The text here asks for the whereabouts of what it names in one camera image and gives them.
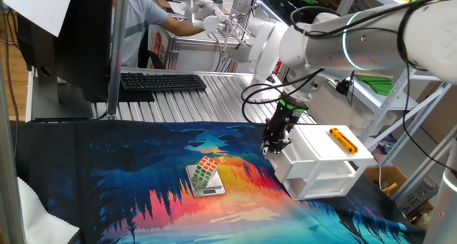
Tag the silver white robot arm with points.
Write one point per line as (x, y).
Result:
(375, 44)

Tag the rubik's cube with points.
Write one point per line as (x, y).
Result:
(206, 167)

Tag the black mouse pad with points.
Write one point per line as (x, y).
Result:
(135, 96)

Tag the silver digital kitchen scale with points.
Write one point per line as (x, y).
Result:
(210, 191)

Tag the person in light blue shirt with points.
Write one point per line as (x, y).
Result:
(141, 23)

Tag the bare forearm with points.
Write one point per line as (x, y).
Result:
(184, 25)

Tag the black computer monitor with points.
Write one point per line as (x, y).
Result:
(85, 40)

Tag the red white box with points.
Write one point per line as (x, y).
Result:
(157, 49)

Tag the white paper sheet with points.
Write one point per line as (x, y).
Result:
(35, 5)

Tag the colourful landscape print cloth mat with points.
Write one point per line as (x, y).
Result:
(143, 165)

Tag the aluminium frame profile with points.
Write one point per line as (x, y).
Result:
(9, 183)
(118, 58)

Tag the white plastic drawer cabinet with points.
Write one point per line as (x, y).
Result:
(321, 144)

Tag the green flat object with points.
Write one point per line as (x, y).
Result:
(378, 85)

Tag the white drawer with black knob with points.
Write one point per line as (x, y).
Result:
(314, 190)

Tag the white metal shelf rack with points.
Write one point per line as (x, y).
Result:
(414, 178)

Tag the black computer keyboard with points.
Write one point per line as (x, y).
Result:
(160, 82)

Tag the yellow folding hex key set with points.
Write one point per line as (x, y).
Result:
(343, 140)

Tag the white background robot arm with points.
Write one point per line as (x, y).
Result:
(266, 48)

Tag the grey lettered plate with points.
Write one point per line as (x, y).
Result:
(416, 197)

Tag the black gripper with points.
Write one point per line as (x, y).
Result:
(283, 122)

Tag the white teleoperation device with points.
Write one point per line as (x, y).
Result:
(207, 17)

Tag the brown cardboard box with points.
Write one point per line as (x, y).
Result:
(389, 176)

